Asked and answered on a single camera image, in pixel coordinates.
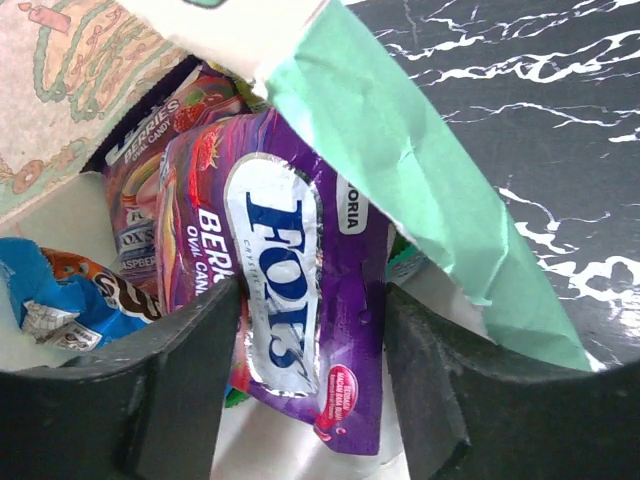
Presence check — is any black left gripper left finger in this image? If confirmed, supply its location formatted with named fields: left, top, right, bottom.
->
left=1, top=279, right=240, bottom=479

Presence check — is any blue chocolate snack packet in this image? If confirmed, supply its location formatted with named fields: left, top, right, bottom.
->
left=1, top=237, right=162, bottom=352

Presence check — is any purple Fox's candy packet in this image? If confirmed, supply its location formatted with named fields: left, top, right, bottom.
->
left=156, top=109, right=389, bottom=456

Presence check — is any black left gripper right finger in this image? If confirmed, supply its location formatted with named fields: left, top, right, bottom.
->
left=385, top=286, right=639, bottom=479

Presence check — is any green yellow candy packet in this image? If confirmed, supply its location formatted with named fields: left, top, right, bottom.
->
left=219, top=80, right=426, bottom=413

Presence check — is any green illustrated paper gift bag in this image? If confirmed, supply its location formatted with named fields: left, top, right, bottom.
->
left=0, top=0, right=609, bottom=480

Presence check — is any purple berries candy packet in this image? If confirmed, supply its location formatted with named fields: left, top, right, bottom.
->
left=105, top=64, right=249, bottom=295

